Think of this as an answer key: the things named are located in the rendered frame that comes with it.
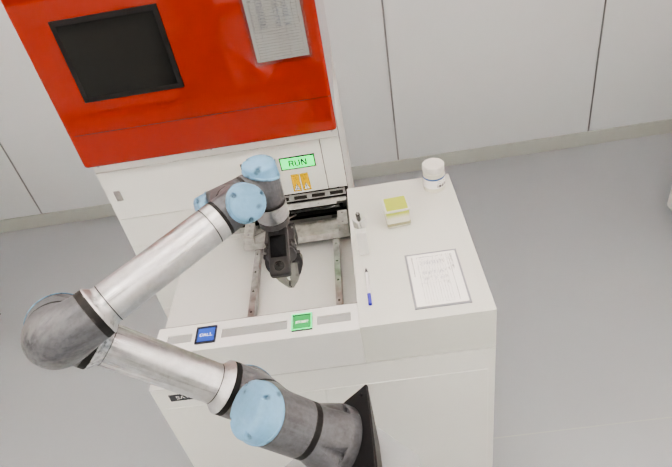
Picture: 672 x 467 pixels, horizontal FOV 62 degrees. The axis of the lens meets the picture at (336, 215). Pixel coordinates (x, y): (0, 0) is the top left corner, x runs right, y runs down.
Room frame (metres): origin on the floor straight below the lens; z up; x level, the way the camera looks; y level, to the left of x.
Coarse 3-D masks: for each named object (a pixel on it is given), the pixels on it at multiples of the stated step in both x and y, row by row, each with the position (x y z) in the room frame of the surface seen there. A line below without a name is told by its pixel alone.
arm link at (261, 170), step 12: (252, 156) 1.07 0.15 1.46; (264, 156) 1.06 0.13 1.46; (252, 168) 1.02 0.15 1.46; (264, 168) 1.01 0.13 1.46; (276, 168) 1.03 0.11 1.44; (252, 180) 1.01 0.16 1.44; (264, 180) 1.00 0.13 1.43; (276, 180) 1.02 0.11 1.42; (264, 192) 1.00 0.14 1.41; (276, 192) 1.02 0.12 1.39; (276, 204) 1.01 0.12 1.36
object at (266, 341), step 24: (288, 312) 1.08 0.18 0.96; (312, 312) 1.06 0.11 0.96; (336, 312) 1.04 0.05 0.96; (168, 336) 1.07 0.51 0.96; (192, 336) 1.06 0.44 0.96; (216, 336) 1.04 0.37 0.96; (240, 336) 1.02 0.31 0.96; (264, 336) 1.01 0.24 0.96; (288, 336) 0.99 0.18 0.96; (312, 336) 0.98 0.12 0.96; (336, 336) 0.98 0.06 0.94; (360, 336) 0.97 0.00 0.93; (216, 360) 1.00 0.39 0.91; (240, 360) 1.00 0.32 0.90; (264, 360) 0.99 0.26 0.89; (288, 360) 0.99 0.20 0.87; (312, 360) 0.98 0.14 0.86; (336, 360) 0.98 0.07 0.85; (360, 360) 0.97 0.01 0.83
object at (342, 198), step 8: (304, 200) 1.60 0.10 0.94; (312, 200) 1.60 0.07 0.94; (320, 200) 1.59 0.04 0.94; (328, 200) 1.59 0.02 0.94; (336, 200) 1.58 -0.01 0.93; (344, 200) 1.58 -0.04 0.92; (288, 208) 1.60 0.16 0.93; (296, 208) 1.60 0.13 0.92; (304, 216) 1.61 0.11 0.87; (312, 216) 1.60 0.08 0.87; (320, 216) 1.59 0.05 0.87; (328, 216) 1.59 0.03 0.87; (336, 216) 1.59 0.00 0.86; (256, 224) 1.62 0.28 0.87; (240, 232) 1.61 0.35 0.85
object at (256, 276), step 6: (258, 252) 1.49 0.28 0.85; (258, 258) 1.45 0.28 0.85; (258, 264) 1.42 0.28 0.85; (258, 270) 1.39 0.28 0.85; (252, 276) 1.37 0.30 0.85; (258, 276) 1.37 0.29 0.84; (252, 282) 1.34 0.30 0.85; (258, 282) 1.35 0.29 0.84; (252, 288) 1.32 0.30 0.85; (258, 288) 1.33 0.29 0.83; (252, 294) 1.29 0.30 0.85; (258, 294) 1.31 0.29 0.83; (252, 300) 1.26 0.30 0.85; (252, 306) 1.24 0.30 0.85; (252, 312) 1.21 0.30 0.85
